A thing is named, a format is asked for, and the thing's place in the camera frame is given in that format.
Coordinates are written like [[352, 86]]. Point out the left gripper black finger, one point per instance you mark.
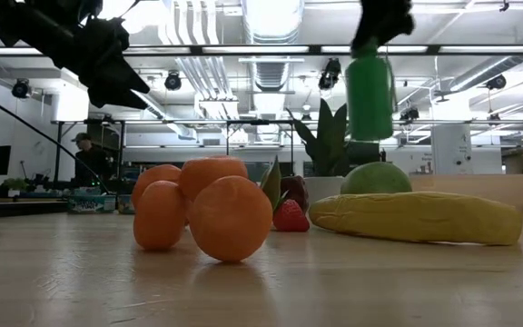
[[116, 101], [121, 79]]

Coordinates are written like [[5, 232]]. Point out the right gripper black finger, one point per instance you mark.
[[377, 22], [407, 18]]

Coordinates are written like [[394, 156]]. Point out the green squeeze bottle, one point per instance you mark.
[[369, 100]]

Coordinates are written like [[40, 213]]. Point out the green toy pear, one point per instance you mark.
[[375, 179]]

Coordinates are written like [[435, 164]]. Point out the dark red toy apple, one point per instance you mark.
[[295, 188]]

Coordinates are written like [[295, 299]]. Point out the red toy strawberry green leaves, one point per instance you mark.
[[290, 218]]

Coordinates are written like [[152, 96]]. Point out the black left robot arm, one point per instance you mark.
[[25, 22]]

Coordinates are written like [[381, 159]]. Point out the black ceiling spotlight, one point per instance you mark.
[[329, 72], [409, 113], [21, 88], [496, 82], [173, 81]]

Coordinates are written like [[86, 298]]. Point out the person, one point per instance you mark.
[[90, 161]]

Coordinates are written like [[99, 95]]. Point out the small green background plant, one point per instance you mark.
[[15, 184]]

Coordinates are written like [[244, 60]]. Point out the small orange carrots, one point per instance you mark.
[[229, 218]]

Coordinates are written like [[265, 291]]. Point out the snake plant in white pot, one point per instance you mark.
[[325, 186]]

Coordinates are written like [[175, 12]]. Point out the translucent orange bin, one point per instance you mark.
[[470, 191]]

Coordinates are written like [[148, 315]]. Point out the yellow toy banana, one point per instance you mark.
[[416, 218]]

